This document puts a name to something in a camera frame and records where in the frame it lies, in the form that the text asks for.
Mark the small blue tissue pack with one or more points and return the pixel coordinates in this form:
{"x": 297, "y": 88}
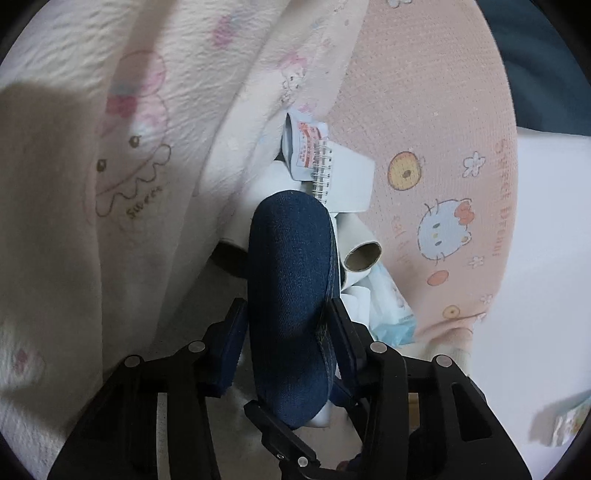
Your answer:
{"x": 392, "y": 320}

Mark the pink Hello Kitty mat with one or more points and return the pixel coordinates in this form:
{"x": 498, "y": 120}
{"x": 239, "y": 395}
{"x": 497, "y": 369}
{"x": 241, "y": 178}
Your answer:
{"x": 426, "y": 96}

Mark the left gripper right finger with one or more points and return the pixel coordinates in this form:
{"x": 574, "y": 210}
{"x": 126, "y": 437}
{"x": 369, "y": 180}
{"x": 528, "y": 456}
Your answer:
{"x": 417, "y": 419}

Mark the white paper tube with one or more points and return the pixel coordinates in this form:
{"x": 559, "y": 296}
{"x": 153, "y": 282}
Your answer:
{"x": 275, "y": 179}
{"x": 356, "y": 297}

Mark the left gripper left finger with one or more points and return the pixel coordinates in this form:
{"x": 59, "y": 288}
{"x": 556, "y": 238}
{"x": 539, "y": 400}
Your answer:
{"x": 115, "y": 437}

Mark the cream cartoon blanket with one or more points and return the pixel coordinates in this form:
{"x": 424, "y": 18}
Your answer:
{"x": 128, "y": 131}

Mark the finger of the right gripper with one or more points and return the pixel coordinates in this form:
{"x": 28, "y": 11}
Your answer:
{"x": 297, "y": 459}

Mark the denim glasses case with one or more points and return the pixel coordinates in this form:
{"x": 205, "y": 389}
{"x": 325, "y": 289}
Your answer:
{"x": 292, "y": 272}

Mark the white spiral notepad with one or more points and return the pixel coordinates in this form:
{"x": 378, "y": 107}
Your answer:
{"x": 338, "y": 177}

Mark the open-end cardboard tube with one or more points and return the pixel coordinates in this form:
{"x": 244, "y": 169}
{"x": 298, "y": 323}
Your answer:
{"x": 359, "y": 249}

